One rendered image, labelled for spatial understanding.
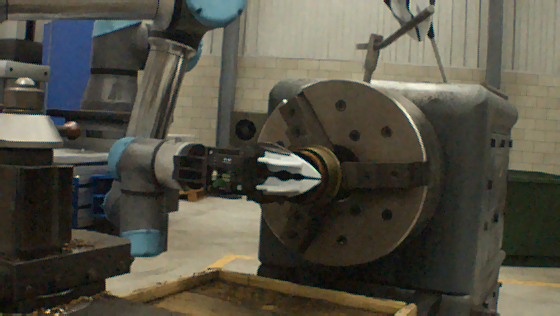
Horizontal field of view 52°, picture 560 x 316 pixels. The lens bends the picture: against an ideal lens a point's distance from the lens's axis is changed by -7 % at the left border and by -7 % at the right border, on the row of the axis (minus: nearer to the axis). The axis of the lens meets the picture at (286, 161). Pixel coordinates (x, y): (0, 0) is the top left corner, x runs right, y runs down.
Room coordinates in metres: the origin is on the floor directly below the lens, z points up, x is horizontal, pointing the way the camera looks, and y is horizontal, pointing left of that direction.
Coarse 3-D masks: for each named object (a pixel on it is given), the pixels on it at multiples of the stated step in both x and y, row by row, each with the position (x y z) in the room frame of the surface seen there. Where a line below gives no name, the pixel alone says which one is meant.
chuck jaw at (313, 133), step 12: (300, 96) 1.05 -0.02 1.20; (288, 108) 1.01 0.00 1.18; (300, 108) 1.00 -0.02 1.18; (288, 120) 1.01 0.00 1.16; (300, 120) 0.99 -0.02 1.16; (312, 120) 1.01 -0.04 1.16; (288, 132) 0.99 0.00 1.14; (300, 132) 0.98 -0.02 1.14; (312, 132) 0.98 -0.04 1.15; (324, 132) 1.02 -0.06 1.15; (300, 144) 0.95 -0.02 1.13; (312, 144) 0.95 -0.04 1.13; (324, 144) 0.99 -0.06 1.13
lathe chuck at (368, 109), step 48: (336, 96) 1.02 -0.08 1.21; (384, 96) 0.98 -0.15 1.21; (288, 144) 1.05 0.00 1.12; (336, 144) 1.01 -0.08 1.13; (384, 144) 0.97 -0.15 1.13; (432, 144) 1.00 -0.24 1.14; (384, 192) 0.97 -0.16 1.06; (432, 192) 0.98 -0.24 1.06; (336, 240) 1.01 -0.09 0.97; (384, 240) 0.97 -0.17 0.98
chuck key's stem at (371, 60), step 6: (372, 36) 1.03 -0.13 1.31; (378, 36) 1.02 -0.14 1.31; (372, 42) 1.02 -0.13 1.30; (378, 42) 1.02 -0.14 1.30; (372, 48) 1.02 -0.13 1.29; (372, 54) 1.02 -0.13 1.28; (378, 54) 1.03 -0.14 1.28; (366, 60) 1.03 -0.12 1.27; (372, 60) 1.03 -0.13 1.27; (366, 66) 1.03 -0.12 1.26; (372, 66) 1.03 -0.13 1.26; (366, 72) 1.03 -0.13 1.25; (366, 78) 1.03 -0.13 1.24
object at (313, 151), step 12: (300, 156) 0.88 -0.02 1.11; (312, 156) 0.88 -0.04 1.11; (324, 156) 0.90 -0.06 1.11; (324, 168) 0.90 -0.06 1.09; (336, 168) 0.92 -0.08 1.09; (324, 180) 0.89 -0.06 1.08; (336, 180) 0.91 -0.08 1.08; (312, 192) 0.87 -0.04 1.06; (324, 192) 0.89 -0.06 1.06; (336, 192) 0.92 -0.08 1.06; (312, 204) 0.94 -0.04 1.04
